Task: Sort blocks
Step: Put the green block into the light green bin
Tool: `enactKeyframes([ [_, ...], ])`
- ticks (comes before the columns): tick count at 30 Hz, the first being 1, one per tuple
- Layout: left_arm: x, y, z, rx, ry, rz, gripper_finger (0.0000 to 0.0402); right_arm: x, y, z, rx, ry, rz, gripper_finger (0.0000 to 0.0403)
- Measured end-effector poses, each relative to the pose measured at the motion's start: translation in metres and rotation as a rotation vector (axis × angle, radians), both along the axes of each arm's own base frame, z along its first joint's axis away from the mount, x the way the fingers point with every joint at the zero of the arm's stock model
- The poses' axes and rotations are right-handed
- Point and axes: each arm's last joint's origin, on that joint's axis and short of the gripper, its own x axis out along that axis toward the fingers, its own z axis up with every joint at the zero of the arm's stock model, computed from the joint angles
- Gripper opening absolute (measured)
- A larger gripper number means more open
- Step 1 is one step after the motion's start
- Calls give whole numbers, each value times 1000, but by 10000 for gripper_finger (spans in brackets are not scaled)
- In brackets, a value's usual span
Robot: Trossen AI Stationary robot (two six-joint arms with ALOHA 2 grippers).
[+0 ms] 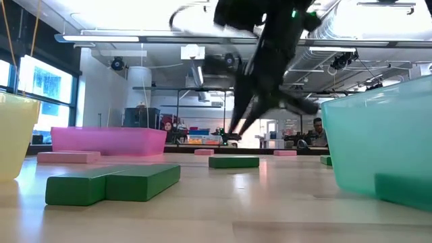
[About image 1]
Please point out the black ceiling camera rig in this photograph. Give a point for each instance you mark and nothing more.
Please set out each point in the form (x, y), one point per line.
(374, 87)
(342, 60)

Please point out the short ceiling light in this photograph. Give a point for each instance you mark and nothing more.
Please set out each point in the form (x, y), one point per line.
(332, 49)

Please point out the black equipment box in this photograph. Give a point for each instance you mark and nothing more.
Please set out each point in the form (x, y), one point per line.
(141, 118)

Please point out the black metal scaffold frame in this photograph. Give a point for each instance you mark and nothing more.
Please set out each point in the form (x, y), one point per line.
(189, 89)

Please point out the clear container orange contents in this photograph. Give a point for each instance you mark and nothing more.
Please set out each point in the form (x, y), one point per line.
(212, 140)

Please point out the long ceiling light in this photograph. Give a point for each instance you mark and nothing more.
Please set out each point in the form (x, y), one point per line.
(101, 38)

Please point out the black background robot arm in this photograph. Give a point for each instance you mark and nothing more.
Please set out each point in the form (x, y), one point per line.
(224, 136)

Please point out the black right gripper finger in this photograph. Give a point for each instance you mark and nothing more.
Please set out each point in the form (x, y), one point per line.
(258, 109)
(242, 98)

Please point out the white cylindrical column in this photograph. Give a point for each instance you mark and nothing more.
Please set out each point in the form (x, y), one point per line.
(138, 87)

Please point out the teal plastic bin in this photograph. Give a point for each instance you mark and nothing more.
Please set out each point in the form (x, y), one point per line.
(371, 135)

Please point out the white square ceiling lamp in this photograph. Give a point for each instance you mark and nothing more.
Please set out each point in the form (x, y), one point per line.
(192, 52)

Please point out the person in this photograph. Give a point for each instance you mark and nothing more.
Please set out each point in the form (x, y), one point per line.
(167, 126)
(318, 133)

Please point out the yellow plastic bin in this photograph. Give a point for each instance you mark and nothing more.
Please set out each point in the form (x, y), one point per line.
(17, 141)

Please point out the pink plastic bin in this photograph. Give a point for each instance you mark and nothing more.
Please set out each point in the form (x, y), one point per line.
(108, 141)

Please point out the black round ceiling speaker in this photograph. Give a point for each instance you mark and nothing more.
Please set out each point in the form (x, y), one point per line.
(229, 60)
(117, 63)

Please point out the clear container yellow contents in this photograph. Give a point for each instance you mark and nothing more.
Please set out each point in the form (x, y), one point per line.
(195, 140)

